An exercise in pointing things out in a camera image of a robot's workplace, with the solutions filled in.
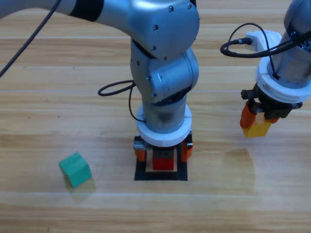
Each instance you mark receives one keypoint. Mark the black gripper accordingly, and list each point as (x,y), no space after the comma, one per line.
(274,109)
(162,152)

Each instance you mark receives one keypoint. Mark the red wooden block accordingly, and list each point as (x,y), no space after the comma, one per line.
(162,163)

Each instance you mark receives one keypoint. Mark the yellow wooden block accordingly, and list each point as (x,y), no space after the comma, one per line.
(257,129)

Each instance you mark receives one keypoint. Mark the green wooden block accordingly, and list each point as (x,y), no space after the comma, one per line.
(75,170)

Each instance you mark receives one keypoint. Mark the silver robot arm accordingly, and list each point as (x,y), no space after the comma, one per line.
(298,19)
(165,36)

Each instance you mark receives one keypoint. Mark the black tape rectangle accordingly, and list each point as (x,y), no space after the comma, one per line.
(160,176)

